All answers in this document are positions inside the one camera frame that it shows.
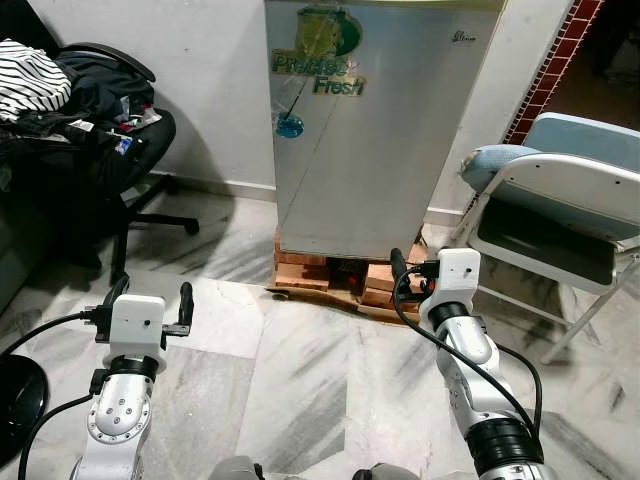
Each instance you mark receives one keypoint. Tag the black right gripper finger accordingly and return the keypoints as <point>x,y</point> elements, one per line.
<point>399,265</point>

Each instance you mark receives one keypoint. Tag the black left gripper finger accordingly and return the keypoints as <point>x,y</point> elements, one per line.
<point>186,300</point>
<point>116,295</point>

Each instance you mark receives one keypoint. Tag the silver fridge door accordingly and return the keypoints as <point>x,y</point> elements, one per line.
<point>380,170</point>

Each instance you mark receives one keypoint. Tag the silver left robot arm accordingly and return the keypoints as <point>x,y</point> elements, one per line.
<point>115,420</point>

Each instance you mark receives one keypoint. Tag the brick and wood fridge base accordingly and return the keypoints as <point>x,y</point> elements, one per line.
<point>310,275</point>

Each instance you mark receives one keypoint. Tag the dark couch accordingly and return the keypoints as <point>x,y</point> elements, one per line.
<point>15,230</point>

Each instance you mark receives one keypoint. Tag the black swivel office chair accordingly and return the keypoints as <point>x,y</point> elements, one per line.
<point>140,160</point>

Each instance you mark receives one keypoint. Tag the black round disc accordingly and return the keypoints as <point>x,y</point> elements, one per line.
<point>18,400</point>

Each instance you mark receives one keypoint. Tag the grey left robot leg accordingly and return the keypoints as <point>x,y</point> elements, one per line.
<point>235,468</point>

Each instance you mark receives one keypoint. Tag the light blue folding chair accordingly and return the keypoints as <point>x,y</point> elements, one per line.
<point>570,180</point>

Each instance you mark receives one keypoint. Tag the dark clothes pile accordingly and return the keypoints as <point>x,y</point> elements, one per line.
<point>100,85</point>

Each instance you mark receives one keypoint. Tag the black white striped cloth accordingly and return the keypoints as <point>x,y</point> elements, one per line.
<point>30,80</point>

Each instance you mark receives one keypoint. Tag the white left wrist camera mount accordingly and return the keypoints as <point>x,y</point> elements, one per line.
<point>135,325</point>

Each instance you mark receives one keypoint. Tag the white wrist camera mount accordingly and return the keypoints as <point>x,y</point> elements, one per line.
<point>135,325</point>
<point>458,275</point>

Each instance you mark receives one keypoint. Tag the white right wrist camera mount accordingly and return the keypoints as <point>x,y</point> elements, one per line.
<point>458,275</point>

